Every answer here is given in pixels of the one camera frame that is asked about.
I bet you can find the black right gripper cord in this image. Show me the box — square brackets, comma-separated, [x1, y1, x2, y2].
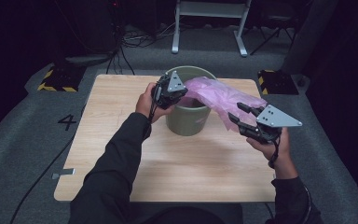
[268, 134, 282, 169]

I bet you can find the person's left hand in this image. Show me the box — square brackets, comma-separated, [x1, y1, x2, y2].
[135, 82, 169, 124]

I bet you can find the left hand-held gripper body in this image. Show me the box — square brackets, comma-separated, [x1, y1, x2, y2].
[153, 70, 189, 110]

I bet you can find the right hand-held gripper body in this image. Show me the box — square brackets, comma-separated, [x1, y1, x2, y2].
[241, 105, 303, 145]

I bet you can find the grey tape strip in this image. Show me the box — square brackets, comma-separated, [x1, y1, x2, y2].
[51, 168, 76, 180]

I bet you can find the person's right hand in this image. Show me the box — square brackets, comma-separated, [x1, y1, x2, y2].
[246, 127, 299, 180]

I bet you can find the black left gripper cord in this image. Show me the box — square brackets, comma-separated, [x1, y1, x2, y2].
[148, 99, 159, 124]

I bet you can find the black gripper cord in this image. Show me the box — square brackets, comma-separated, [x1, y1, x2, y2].
[268, 134, 282, 169]
[148, 99, 159, 124]

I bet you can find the long black floor cable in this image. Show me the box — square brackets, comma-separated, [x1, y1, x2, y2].
[9, 105, 87, 224]

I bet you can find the person's dark clothing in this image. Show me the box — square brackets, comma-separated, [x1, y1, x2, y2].
[136, 204, 228, 224]

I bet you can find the dark stand with base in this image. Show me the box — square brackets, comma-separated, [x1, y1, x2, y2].
[54, 0, 120, 68]

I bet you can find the bundle of black cables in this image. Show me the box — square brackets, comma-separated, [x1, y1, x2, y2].
[105, 21, 176, 76]

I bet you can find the yellow black striped block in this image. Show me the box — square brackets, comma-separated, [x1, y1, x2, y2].
[257, 69, 300, 96]
[36, 64, 87, 92]

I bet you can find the white metal stand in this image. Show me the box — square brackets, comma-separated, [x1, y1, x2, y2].
[171, 0, 253, 58]

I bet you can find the pink plastic bag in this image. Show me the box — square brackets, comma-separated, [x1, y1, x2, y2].
[180, 77, 269, 133]

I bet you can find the green plastic bin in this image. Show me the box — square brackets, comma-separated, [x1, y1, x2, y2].
[165, 65, 218, 137]

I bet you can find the black folding stand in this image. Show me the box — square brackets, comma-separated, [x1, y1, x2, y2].
[250, 8, 296, 57]

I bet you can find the grey curtain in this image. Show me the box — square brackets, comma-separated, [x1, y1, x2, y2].
[281, 0, 339, 76]

